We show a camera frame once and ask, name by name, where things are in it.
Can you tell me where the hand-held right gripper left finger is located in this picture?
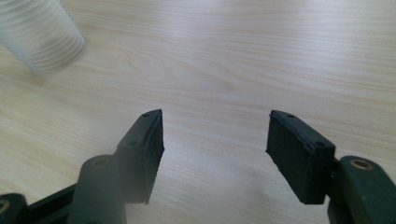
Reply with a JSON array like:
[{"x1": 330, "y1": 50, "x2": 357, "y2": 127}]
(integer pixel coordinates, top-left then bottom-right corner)
[{"x1": 113, "y1": 108, "x2": 165, "y2": 205}]

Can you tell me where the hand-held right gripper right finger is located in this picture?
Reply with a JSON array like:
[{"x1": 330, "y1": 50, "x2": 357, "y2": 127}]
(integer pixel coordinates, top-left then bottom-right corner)
[{"x1": 265, "y1": 109, "x2": 336, "y2": 205}]

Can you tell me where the stack of clear plastic cups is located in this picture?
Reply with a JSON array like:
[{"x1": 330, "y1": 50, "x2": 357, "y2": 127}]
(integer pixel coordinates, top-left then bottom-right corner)
[{"x1": 0, "y1": 0, "x2": 88, "y2": 74}]

